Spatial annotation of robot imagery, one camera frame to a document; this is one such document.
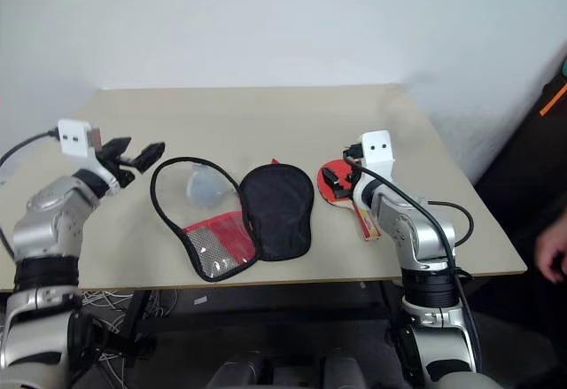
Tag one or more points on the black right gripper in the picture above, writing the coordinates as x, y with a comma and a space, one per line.
354, 161

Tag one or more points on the person's bare hand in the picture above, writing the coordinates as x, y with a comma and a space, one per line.
553, 247

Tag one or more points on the red table tennis paddle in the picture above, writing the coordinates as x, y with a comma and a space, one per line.
327, 194

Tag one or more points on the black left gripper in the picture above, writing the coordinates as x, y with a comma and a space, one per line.
118, 168

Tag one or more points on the black table frame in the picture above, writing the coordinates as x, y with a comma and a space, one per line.
137, 318

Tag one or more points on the dark grey rounded shape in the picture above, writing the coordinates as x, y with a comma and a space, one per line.
345, 371
237, 371

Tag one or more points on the translucent white plastic insert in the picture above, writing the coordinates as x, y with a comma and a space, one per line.
204, 189

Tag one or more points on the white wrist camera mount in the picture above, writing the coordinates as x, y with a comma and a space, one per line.
74, 137
377, 150

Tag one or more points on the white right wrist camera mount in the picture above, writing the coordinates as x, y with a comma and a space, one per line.
377, 150

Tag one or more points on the red and black paddle case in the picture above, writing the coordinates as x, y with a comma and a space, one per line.
277, 212

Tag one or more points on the teal object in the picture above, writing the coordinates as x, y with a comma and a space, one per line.
564, 66

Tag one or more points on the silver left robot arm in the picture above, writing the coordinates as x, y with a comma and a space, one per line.
48, 225

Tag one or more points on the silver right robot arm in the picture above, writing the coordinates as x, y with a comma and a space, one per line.
421, 234

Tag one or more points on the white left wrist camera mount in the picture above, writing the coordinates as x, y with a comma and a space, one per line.
74, 137

